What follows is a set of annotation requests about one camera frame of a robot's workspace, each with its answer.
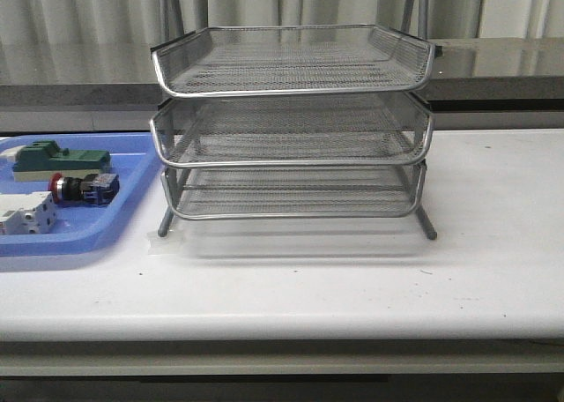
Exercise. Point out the white circuit breaker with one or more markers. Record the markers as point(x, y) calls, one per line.
point(27, 214)

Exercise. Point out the blue plastic tray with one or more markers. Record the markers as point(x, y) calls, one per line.
point(83, 227)

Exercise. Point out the red emergency push button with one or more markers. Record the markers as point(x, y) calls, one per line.
point(92, 189)

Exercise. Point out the silver mesh tray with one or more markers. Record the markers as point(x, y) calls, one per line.
point(375, 129)
point(241, 61)
point(246, 193)

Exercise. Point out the white small component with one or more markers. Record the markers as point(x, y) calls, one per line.
point(11, 154)

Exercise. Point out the green electrical switch block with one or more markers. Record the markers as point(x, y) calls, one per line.
point(43, 158)

